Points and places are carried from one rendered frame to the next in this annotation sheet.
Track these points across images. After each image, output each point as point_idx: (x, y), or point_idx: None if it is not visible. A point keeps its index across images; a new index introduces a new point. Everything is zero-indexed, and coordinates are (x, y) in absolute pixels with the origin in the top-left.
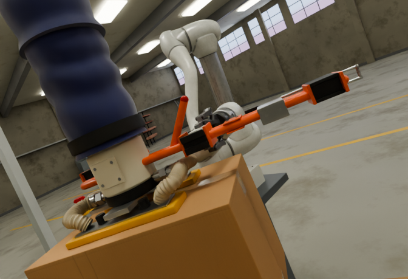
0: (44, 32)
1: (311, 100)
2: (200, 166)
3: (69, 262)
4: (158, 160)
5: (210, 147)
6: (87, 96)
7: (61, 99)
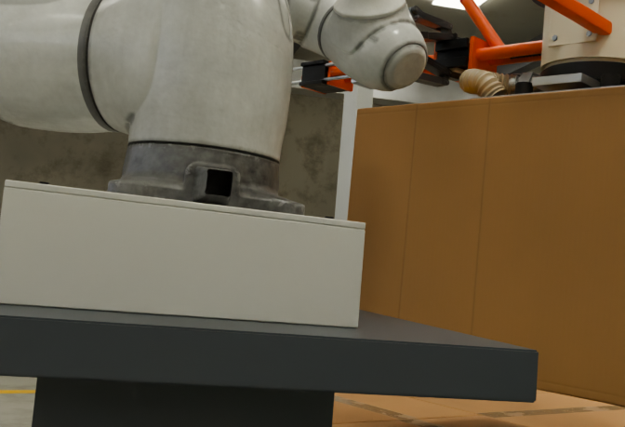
0: None
1: (349, 85)
2: (290, 90)
3: None
4: (534, 60)
5: (450, 79)
6: None
7: None
